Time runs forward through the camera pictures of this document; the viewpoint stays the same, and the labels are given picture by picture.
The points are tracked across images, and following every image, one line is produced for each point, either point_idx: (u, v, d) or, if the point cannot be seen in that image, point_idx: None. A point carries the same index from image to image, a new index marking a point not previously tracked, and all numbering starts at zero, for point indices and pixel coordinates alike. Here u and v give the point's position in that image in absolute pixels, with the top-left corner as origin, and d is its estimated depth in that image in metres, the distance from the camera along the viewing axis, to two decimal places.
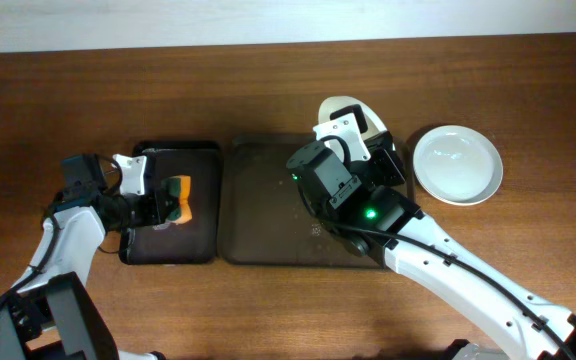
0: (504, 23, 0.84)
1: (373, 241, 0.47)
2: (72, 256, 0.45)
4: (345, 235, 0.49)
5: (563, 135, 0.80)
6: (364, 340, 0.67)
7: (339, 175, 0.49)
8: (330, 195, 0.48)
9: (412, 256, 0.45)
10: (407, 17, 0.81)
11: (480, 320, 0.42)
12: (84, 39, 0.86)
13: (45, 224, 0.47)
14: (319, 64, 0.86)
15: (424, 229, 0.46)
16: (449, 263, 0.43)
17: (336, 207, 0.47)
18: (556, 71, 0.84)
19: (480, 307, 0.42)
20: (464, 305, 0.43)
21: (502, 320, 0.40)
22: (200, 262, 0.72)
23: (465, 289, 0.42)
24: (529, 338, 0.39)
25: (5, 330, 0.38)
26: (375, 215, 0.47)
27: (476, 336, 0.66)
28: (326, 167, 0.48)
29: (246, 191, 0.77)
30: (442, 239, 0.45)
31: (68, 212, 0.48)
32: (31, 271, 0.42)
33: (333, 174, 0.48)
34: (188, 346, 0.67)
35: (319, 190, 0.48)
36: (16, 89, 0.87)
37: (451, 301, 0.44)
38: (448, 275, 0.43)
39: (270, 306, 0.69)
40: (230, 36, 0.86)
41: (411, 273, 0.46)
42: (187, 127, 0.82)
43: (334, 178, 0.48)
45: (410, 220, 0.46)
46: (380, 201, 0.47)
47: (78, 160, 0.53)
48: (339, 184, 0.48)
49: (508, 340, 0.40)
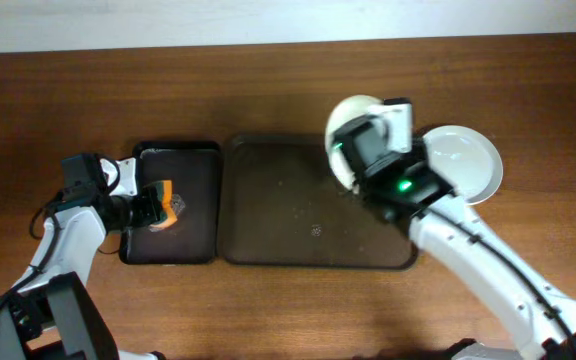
0: (504, 24, 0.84)
1: (403, 210, 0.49)
2: (73, 255, 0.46)
4: (376, 203, 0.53)
5: (561, 135, 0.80)
6: (364, 340, 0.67)
7: (378, 148, 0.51)
8: (368, 164, 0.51)
9: (439, 228, 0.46)
10: (407, 18, 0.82)
11: (494, 299, 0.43)
12: (84, 39, 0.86)
13: (48, 221, 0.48)
14: (319, 64, 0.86)
15: (456, 207, 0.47)
16: (474, 242, 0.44)
17: (371, 176, 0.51)
18: (556, 72, 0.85)
19: (497, 286, 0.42)
20: (479, 283, 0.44)
21: (515, 302, 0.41)
22: (198, 262, 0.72)
23: (485, 267, 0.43)
24: (538, 323, 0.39)
25: (5, 330, 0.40)
26: (408, 187, 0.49)
27: (477, 336, 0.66)
28: (367, 138, 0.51)
29: (245, 191, 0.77)
30: (472, 219, 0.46)
31: (70, 211, 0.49)
32: (31, 270, 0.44)
33: (371, 147, 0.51)
34: (188, 347, 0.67)
35: (359, 159, 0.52)
36: (15, 89, 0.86)
37: (469, 278, 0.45)
38: (470, 252, 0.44)
39: (270, 306, 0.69)
40: (230, 36, 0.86)
41: (436, 246, 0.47)
42: (187, 128, 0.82)
43: (372, 151, 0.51)
45: (443, 196, 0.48)
46: (414, 175, 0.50)
47: (78, 160, 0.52)
48: (378, 157, 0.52)
49: (518, 322, 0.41)
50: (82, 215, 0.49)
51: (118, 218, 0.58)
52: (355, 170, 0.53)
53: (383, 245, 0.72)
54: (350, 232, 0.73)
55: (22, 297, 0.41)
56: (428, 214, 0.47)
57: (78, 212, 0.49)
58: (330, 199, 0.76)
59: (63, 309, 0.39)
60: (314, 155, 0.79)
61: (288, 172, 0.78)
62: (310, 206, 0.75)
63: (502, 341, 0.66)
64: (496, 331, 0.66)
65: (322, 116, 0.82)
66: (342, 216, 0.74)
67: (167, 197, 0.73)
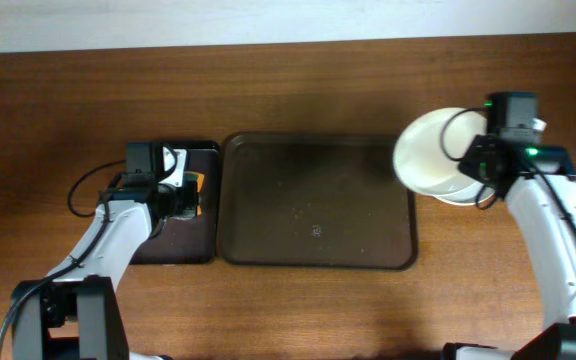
0: (505, 24, 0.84)
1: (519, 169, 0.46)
2: (113, 254, 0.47)
4: (485, 162, 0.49)
5: (561, 136, 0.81)
6: (364, 340, 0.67)
7: (526, 119, 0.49)
8: (507, 126, 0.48)
9: (534, 196, 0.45)
10: (408, 18, 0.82)
11: (548, 271, 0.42)
12: (83, 40, 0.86)
13: (98, 211, 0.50)
14: (318, 65, 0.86)
15: (562, 189, 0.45)
16: (561, 219, 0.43)
17: (505, 137, 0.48)
18: (556, 72, 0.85)
19: (559, 259, 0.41)
20: (544, 252, 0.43)
21: (567, 279, 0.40)
22: (199, 262, 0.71)
23: (563, 243, 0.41)
24: None
25: (30, 320, 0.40)
26: (536, 154, 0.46)
27: (476, 337, 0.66)
28: (524, 105, 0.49)
29: (245, 191, 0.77)
30: (573, 206, 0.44)
31: (122, 203, 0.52)
32: (70, 261, 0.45)
33: (522, 114, 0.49)
34: (188, 347, 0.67)
35: (501, 118, 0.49)
36: (15, 89, 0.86)
37: (536, 248, 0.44)
38: (552, 225, 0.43)
39: (270, 306, 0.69)
40: (230, 37, 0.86)
41: (523, 210, 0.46)
42: (188, 128, 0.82)
43: (519, 117, 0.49)
45: (560, 176, 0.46)
46: (549, 151, 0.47)
47: (140, 147, 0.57)
48: (521, 125, 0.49)
49: (559, 295, 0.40)
50: (130, 211, 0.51)
51: (167, 208, 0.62)
52: (490, 128, 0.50)
53: (383, 246, 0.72)
54: (351, 232, 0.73)
55: (56, 287, 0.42)
56: (535, 181, 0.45)
57: (129, 207, 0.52)
58: (331, 199, 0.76)
59: (91, 311, 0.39)
60: (315, 155, 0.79)
61: (288, 173, 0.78)
62: (310, 206, 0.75)
63: (501, 341, 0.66)
64: (495, 331, 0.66)
65: (323, 117, 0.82)
66: (343, 216, 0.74)
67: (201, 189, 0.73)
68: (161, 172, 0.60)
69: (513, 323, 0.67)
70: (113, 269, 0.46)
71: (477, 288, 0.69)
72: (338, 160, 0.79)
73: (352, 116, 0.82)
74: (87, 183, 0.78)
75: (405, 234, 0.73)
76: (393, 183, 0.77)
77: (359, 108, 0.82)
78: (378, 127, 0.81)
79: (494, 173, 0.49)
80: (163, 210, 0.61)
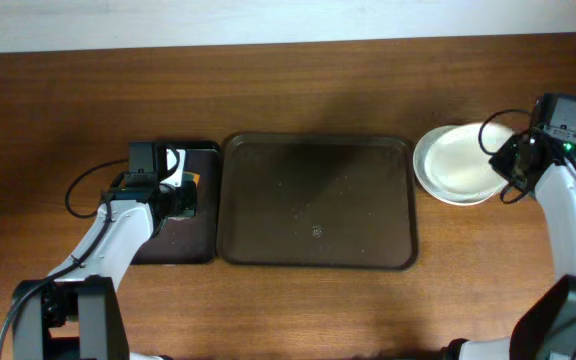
0: (505, 23, 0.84)
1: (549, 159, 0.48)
2: (115, 253, 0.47)
4: (524, 155, 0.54)
5: None
6: (363, 340, 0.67)
7: (572, 122, 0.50)
8: (549, 124, 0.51)
9: (562, 177, 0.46)
10: (408, 18, 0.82)
11: (565, 238, 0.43)
12: (84, 39, 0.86)
13: (100, 211, 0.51)
14: (318, 65, 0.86)
15: None
16: None
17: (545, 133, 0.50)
18: (556, 72, 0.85)
19: None
20: (564, 223, 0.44)
21: None
22: (199, 262, 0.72)
23: None
24: None
25: (32, 318, 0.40)
26: (569, 149, 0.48)
27: (475, 336, 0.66)
28: (571, 108, 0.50)
29: (246, 192, 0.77)
30: None
31: (123, 203, 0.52)
32: (71, 260, 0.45)
33: (568, 116, 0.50)
34: (188, 347, 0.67)
35: (545, 116, 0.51)
36: (15, 89, 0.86)
37: (556, 221, 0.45)
38: None
39: (270, 306, 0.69)
40: (231, 36, 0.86)
41: (549, 188, 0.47)
42: (188, 128, 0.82)
43: (565, 118, 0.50)
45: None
46: None
47: (143, 148, 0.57)
48: (564, 126, 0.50)
49: (572, 260, 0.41)
50: (132, 211, 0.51)
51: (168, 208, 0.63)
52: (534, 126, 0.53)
53: (382, 245, 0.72)
54: (351, 232, 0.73)
55: (56, 287, 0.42)
56: (565, 168, 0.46)
57: (130, 206, 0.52)
58: (331, 199, 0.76)
59: (91, 311, 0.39)
60: (315, 155, 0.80)
61: (288, 173, 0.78)
62: (311, 207, 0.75)
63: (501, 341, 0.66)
64: (495, 331, 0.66)
65: (323, 116, 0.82)
66: (343, 216, 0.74)
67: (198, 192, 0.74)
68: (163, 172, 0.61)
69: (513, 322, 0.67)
70: (114, 269, 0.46)
71: (477, 288, 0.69)
72: (338, 159, 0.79)
73: (352, 116, 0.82)
74: (87, 183, 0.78)
75: (405, 234, 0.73)
76: (392, 183, 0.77)
77: (359, 108, 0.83)
78: (378, 126, 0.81)
79: (526, 164, 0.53)
80: (164, 210, 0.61)
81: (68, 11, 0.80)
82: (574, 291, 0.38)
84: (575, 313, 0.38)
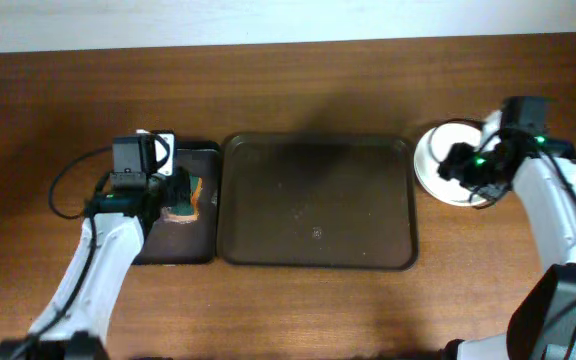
0: (504, 23, 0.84)
1: (525, 151, 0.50)
2: (102, 292, 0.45)
4: (497, 156, 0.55)
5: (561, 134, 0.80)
6: (363, 340, 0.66)
7: (537, 120, 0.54)
8: (517, 123, 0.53)
9: (540, 169, 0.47)
10: (409, 18, 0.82)
11: (548, 226, 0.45)
12: (84, 40, 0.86)
13: (83, 228, 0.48)
14: (318, 64, 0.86)
15: (566, 166, 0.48)
16: (564, 188, 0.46)
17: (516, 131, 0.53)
18: (554, 72, 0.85)
19: (559, 219, 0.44)
20: (546, 213, 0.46)
21: (566, 233, 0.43)
22: (199, 262, 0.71)
23: (564, 207, 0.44)
24: (575, 253, 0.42)
25: None
26: (542, 141, 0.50)
27: (476, 336, 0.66)
28: (534, 106, 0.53)
29: (246, 193, 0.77)
30: (575, 180, 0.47)
31: (110, 218, 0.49)
32: (54, 311, 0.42)
33: (535, 115, 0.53)
34: (188, 347, 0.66)
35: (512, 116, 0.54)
36: (15, 89, 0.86)
37: (538, 211, 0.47)
38: (555, 192, 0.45)
39: (270, 305, 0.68)
40: (231, 36, 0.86)
41: (527, 180, 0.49)
42: (188, 128, 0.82)
43: (531, 117, 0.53)
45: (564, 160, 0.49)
46: (554, 142, 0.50)
47: (129, 145, 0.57)
48: (529, 125, 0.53)
49: (557, 249, 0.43)
50: (120, 230, 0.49)
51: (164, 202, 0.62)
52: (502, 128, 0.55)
53: (382, 245, 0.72)
54: (351, 232, 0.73)
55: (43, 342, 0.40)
56: (542, 160, 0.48)
57: (119, 224, 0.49)
58: (331, 199, 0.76)
59: None
60: (314, 155, 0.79)
61: (288, 173, 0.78)
62: (311, 207, 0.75)
63: None
64: (495, 331, 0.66)
65: (322, 116, 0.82)
66: (343, 216, 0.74)
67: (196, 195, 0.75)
68: (153, 168, 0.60)
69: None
70: (103, 306, 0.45)
71: (477, 287, 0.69)
72: (338, 159, 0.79)
73: (352, 116, 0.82)
74: (87, 183, 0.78)
75: (405, 234, 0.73)
76: (392, 183, 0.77)
77: (359, 108, 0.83)
78: (378, 127, 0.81)
79: (500, 165, 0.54)
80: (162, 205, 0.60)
81: (69, 12, 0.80)
82: (562, 281, 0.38)
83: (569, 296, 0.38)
84: (565, 302, 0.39)
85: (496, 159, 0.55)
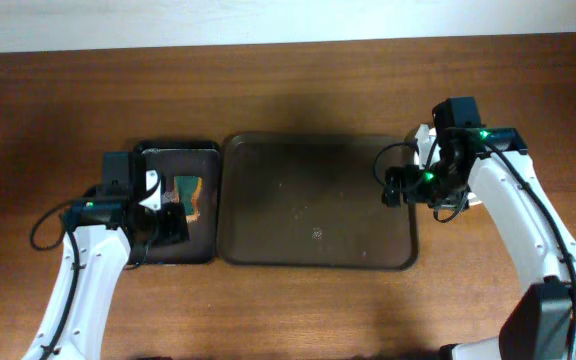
0: (502, 24, 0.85)
1: (472, 146, 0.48)
2: (86, 318, 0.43)
4: (447, 159, 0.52)
5: (561, 133, 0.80)
6: (364, 340, 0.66)
7: (472, 117, 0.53)
8: (456, 123, 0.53)
9: (491, 173, 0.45)
10: (408, 18, 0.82)
11: (515, 234, 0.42)
12: (86, 41, 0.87)
13: (64, 247, 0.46)
14: (317, 65, 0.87)
15: (517, 163, 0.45)
16: (521, 189, 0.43)
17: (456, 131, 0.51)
18: (553, 72, 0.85)
19: (523, 224, 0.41)
20: (511, 222, 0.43)
21: (535, 242, 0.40)
22: (199, 262, 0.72)
23: (530, 217, 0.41)
24: (550, 262, 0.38)
25: None
26: (487, 133, 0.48)
27: (478, 337, 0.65)
28: (466, 106, 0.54)
29: (245, 192, 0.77)
30: (529, 176, 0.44)
31: (91, 233, 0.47)
32: (40, 349, 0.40)
33: (467, 114, 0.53)
34: (187, 347, 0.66)
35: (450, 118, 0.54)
36: (15, 89, 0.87)
37: (503, 220, 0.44)
38: (513, 196, 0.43)
39: (270, 305, 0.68)
40: (231, 36, 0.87)
41: (486, 189, 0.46)
42: (187, 128, 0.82)
43: (466, 115, 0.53)
45: (513, 153, 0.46)
46: (498, 130, 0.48)
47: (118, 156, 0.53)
48: (466, 123, 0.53)
49: (530, 259, 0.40)
50: (103, 248, 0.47)
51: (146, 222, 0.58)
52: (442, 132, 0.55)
53: (382, 245, 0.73)
54: (351, 232, 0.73)
55: None
56: (492, 159, 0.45)
57: (101, 241, 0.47)
58: (330, 199, 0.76)
59: None
60: (314, 155, 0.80)
61: (287, 173, 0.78)
62: (310, 207, 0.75)
63: None
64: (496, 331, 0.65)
65: (322, 116, 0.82)
66: (342, 216, 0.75)
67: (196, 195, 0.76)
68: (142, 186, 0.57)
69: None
70: (91, 331, 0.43)
71: (477, 287, 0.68)
72: (337, 159, 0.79)
73: (351, 116, 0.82)
74: (87, 183, 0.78)
75: (404, 235, 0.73)
76: None
77: (358, 108, 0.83)
78: (377, 126, 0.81)
79: (452, 167, 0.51)
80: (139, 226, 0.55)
81: (69, 13, 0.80)
82: (547, 301, 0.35)
83: (557, 314, 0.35)
84: (554, 324, 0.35)
85: (445, 164, 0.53)
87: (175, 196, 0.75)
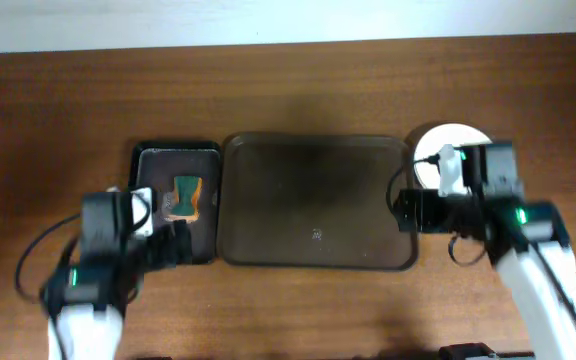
0: (504, 24, 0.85)
1: (504, 234, 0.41)
2: None
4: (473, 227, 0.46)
5: (561, 134, 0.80)
6: (364, 340, 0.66)
7: (508, 172, 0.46)
8: (486, 181, 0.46)
9: (528, 279, 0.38)
10: (410, 18, 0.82)
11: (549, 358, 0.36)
12: (85, 41, 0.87)
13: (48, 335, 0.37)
14: (317, 65, 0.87)
15: (559, 262, 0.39)
16: (562, 306, 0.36)
17: (486, 195, 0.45)
18: (553, 72, 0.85)
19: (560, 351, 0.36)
20: (546, 340, 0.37)
21: None
22: (198, 263, 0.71)
23: (570, 348, 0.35)
24: None
25: None
26: (523, 218, 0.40)
27: (476, 337, 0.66)
28: (501, 156, 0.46)
29: (245, 193, 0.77)
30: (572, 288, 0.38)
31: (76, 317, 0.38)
32: None
33: (502, 168, 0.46)
34: (187, 348, 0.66)
35: (480, 172, 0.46)
36: (15, 90, 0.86)
37: (533, 331, 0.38)
38: (554, 317, 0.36)
39: (270, 306, 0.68)
40: (232, 36, 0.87)
41: (517, 288, 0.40)
42: (188, 128, 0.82)
43: (501, 170, 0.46)
45: (553, 245, 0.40)
46: (536, 209, 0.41)
47: (98, 205, 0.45)
48: (500, 178, 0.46)
49: None
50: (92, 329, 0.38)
51: (160, 258, 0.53)
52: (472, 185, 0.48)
53: (383, 245, 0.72)
54: (351, 233, 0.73)
55: None
56: (529, 259, 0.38)
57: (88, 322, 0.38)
58: (330, 200, 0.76)
59: None
60: (314, 156, 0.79)
61: (287, 175, 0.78)
62: (311, 209, 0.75)
63: (500, 341, 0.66)
64: (494, 331, 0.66)
65: (322, 116, 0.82)
66: (342, 217, 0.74)
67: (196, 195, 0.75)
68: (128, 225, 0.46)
69: (512, 323, 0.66)
70: None
71: (476, 288, 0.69)
72: (338, 160, 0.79)
73: (352, 116, 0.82)
74: (88, 184, 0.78)
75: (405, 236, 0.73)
76: (392, 184, 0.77)
77: (359, 108, 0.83)
78: (377, 127, 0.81)
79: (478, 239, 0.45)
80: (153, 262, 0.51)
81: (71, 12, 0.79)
82: None
83: None
84: None
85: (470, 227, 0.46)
87: (175, 196, 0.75)
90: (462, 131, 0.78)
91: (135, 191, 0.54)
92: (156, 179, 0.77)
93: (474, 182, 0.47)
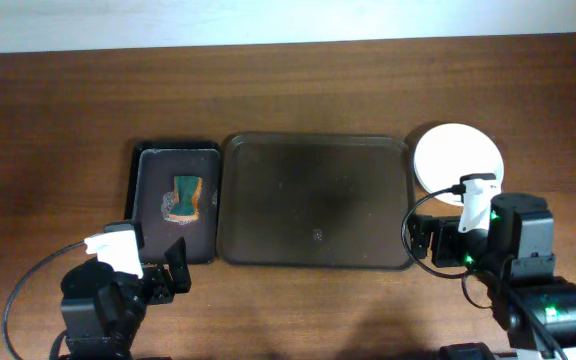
0: (500, 24, 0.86)
1: (529, 340, 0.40)
2: None
4: (493, 295, 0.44)
5: (560, 133, 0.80)
6: (364, 340, 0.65)
7: (542, 244, 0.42)
8: (517, 256, 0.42)
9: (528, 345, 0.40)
10: (407, 18, 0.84)
11: None
12: (87, 40, 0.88)
13: None
14: (316, 65, 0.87)
15: (562, 321, 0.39)
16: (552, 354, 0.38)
17: (515, 273, 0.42)
18: (552, 72, 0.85)
19: None
20: None
21: None
22: (198, 262, 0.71)
23: None
24: None
25: None
26: (553, 315, 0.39)
27: (478, 337, 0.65)
28: (538, 229, 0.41)
29: (246, 192, 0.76)
30: (557, 325, 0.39)
31: None
32: None
33: (536, 242, 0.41)
34: (186, 348, 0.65)
35: (513, 244, 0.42)
36: (16, 88, 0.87)
37: None
38: None
39: (269, 305, 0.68)
40: (231, 36, 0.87)
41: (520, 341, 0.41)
42: (187, 128, 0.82)
43: (534, 245, 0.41)
45: None
46: (569, 306, 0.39)
47: (81, 308, 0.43)
48: (532, 253, 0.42)
49: None
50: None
51: (146, 298, 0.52)
52: (500, 250, 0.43)
53: (382, 245, 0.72)
54: (351, 232, 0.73)
55: None
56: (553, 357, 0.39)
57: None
58: (331, 201, 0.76)
59: None
60: (315, 156, 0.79)
61: (287, 174, 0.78)
62: (311, 208, 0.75)
63: (503, 341, 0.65)
64: (497, 331, 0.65)
65: (321, 115, 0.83)
66: (343, 217, 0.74)
67: (196, 195, 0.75)
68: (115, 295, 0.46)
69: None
70: None
71: (476, 287, 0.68)
72: (338, 159, 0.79)
73: (351, 116, 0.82)
74: (88, 184, 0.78)
75: None
76: (393, 183, 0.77)
77: (358, 108, 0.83)
78: (377, 126, 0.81)
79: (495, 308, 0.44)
80: (143, 309, 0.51)
81: (76, 11, 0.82)
82: None
83: None
84: None
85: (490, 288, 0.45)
87: (175, 196, 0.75)
90: (462, 131, 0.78)
91: (111, 228, 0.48)
92: (156, 179, 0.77)
93: (502, 247, 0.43)
